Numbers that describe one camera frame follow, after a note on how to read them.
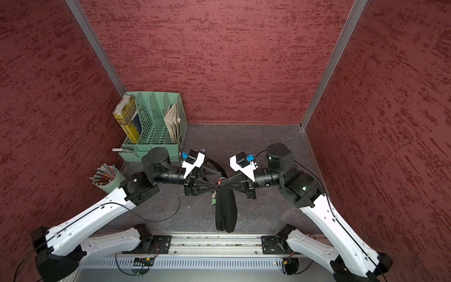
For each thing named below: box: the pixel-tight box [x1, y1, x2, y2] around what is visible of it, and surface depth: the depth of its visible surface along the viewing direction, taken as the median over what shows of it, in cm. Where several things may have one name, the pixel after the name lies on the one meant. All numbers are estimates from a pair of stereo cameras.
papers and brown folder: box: [163, 102, 181, 144], surface depth 98 cm
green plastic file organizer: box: [118, 91, 188, 163], surface depth 105 cm
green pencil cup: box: [92, 167, 127, 194], surface depth 79 cm
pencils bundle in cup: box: [89, 163, 117, 186], surface depth 82 cm
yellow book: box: [112, 94, 142, 144], surface depth 99 cm
